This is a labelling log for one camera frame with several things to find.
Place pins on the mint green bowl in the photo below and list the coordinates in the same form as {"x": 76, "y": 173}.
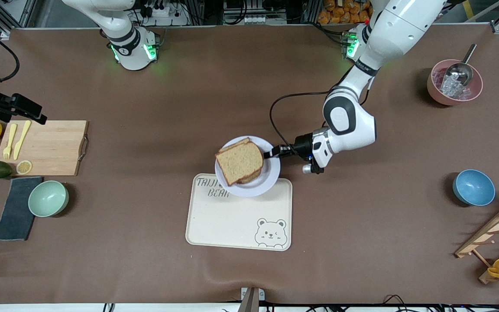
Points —
{"x": 48, "y": 198}

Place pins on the cream bear print tray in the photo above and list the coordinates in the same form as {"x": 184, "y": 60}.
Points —
{"x": 232, "y": 221}

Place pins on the clear ice cubes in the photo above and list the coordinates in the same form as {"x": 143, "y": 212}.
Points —
{"x": 451, "y": 90}

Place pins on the plain brown bread slice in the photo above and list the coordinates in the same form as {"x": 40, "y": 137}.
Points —
{"x": 238, "y": 164}

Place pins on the metal scoop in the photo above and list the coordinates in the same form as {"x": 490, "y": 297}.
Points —
{"x": 459, "y": 73}

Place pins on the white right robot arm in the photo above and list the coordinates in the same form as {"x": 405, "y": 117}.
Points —
{"x": 129, "y": 52}

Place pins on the blue bowl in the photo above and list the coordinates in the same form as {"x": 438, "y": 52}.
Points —
{"x": 474, "y": 187}

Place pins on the wooden cup rack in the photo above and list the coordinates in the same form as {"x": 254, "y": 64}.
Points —
{"x": 492, "y": 229}

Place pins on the lemon slice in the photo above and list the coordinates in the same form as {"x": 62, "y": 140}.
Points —
{"x": 24, "y": 167}

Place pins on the yellow plastic fork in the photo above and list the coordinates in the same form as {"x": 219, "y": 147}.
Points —
{"x": 10, "y": 143}

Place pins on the orange snack bags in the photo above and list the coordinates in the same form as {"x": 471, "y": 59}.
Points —
{"x": 340, "y": 15}

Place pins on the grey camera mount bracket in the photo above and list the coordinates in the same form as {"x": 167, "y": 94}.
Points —
{"x": 249, "y": 299}

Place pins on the wooden cutting board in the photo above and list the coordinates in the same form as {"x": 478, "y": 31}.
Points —
{"x": 50, "y": 147}

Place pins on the brown bread slice under egg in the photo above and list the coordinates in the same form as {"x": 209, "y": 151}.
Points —
{"x": 254, "y": 175}

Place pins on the lavender round plate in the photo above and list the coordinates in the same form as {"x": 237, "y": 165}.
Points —
{"x": 267, "y": 177}

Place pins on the dark grey cloth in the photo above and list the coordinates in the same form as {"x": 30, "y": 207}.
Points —
{"x": 13, "y": 221}

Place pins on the yellow plastic knife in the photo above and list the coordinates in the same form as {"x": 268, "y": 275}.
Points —
{"x": 21, "y": 141}

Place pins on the pink bowl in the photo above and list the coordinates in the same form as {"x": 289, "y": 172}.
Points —
{"x": 435, "y": 93}

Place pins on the white power strip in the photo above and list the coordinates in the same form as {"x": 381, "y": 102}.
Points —
{"x": 163, "y": 12}

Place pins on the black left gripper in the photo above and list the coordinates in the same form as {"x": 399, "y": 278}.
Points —
{"x": 302, "y": 148}

